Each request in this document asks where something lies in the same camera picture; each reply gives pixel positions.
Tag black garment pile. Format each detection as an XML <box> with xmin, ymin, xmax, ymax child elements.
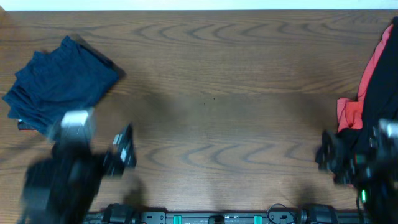
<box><xmin>337</xmin><ymin>17</ymin><xmax>397</xmax><ymax>149</ymax></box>

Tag red black folded garment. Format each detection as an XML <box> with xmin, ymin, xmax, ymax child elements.
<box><xmin>17</xmin><ymin>120</ymin><xmax>37</xmax><ymax>131</ymax></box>

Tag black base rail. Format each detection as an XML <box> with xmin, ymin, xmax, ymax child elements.
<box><xmin>82</xmin><ymin>204</ymin><xmax>372</xmax><ymax>224</ymax></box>

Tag folded navy shorts stack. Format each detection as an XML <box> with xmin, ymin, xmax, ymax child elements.
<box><xmin>3</xmin><ymin>74</ymin><xmax>119</xmax><ymax>134</ymax></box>

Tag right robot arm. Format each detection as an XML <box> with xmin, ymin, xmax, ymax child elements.
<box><xmin>315</xmin><ymin>129</ymin><xmax>397</xmax><ymax>223</ymax></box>

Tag navy blue shorts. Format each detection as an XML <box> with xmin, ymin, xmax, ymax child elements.
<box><xmin>8</xmin><ymin>36</ymin><xmax>119</xmax><ymax>107</ymax></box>

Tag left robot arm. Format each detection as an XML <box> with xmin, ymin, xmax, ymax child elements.
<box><xmin>19</xmin><ymin>124</ymin><xmax>137</xmax><ymax>223</ymax></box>

